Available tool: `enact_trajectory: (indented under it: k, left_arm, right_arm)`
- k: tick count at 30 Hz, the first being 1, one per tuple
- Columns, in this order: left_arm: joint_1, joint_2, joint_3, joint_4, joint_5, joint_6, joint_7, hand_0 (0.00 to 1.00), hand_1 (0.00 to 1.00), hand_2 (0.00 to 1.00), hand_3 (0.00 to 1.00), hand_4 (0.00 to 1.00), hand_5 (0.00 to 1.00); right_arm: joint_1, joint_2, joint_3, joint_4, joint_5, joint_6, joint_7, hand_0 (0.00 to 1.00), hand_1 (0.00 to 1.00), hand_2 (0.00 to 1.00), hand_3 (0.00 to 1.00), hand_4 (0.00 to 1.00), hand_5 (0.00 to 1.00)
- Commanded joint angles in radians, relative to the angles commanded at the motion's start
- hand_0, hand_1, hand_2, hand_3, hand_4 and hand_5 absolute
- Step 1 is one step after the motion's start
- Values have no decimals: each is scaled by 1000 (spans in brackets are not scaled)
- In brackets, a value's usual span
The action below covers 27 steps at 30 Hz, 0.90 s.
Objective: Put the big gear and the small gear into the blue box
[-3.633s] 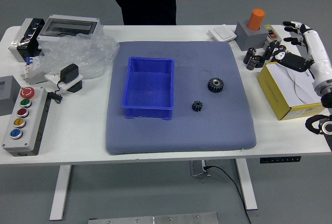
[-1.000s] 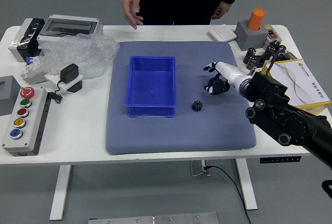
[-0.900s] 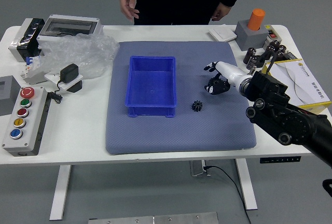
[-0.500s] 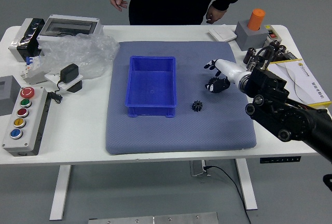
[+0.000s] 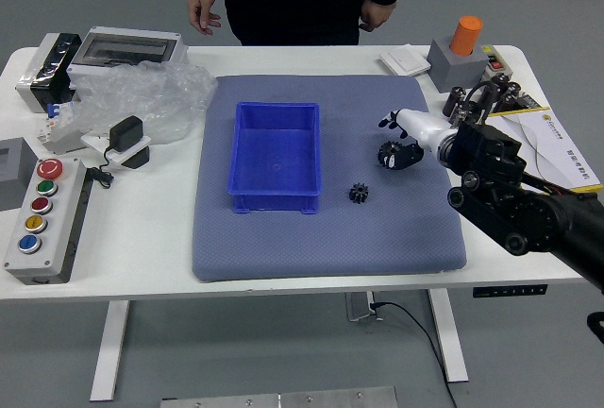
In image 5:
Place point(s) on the person's left hand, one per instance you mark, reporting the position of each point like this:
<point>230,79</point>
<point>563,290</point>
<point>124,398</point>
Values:
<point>375,13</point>

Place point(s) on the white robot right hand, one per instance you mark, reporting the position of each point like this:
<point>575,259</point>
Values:
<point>422,127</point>

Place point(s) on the person's right hand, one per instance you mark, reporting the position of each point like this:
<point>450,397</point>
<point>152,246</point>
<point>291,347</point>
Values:
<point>203,11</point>

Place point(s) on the big black gear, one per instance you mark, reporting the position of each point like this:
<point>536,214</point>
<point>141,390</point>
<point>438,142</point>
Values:
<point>388,146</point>

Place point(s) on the small black gear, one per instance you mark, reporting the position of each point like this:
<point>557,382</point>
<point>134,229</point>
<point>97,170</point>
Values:
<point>355,194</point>

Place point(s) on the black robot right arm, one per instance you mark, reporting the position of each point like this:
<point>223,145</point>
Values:
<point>519,205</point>

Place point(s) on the grey distribution box clear cover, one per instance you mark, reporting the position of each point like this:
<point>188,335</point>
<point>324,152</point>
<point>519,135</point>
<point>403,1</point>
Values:
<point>127,46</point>

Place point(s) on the yellow and white cardboard box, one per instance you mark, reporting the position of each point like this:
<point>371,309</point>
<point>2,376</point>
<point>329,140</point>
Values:
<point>538,129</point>

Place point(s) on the blue plastic box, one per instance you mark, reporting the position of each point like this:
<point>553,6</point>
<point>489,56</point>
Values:
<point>276,162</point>

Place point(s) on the plain grey box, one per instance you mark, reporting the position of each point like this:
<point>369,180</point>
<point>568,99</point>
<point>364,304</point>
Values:
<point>14,172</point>

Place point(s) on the black capacitor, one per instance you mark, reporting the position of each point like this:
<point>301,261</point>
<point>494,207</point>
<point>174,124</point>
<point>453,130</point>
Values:
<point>513,89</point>
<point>453,101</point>
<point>490,96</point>
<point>504,103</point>
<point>473,108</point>
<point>499,82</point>
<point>454,115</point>

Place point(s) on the grey block holder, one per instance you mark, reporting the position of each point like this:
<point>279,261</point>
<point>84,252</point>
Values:
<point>455,70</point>

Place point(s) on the orange cylinder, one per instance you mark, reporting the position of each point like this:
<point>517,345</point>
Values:
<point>466,35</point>

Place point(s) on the clear plastic bag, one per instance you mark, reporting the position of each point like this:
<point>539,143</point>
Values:
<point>141,96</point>

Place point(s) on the black circuit board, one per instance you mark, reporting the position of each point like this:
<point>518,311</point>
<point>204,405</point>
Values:
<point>528,102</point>

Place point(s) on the black power adapter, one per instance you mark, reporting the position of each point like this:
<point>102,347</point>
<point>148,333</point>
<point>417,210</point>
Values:
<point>126,133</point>

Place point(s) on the blue-grey mat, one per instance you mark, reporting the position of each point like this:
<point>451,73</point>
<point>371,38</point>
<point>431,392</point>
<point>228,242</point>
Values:
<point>330,247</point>

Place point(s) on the white flat plate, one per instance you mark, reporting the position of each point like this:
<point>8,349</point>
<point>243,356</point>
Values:
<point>94,141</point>

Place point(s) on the white circuit breaker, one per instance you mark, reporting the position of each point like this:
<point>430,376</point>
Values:
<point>59,131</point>

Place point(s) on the white table leg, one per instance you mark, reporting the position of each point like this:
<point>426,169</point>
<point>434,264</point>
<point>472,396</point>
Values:
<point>450,342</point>
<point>109,351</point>

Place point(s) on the grey push-button station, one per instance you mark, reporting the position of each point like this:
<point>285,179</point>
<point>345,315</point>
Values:
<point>45,238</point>

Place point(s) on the grey metal plate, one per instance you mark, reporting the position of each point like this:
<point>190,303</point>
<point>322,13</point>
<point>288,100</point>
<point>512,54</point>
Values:
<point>283,401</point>

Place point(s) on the white wall switch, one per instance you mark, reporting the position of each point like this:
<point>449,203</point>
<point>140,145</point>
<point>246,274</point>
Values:
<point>406,61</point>

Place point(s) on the white switch box red button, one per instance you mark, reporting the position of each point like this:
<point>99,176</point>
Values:
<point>495,61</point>

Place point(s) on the black and white enclosure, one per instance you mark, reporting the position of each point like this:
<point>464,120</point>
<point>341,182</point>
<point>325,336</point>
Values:
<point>45,75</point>

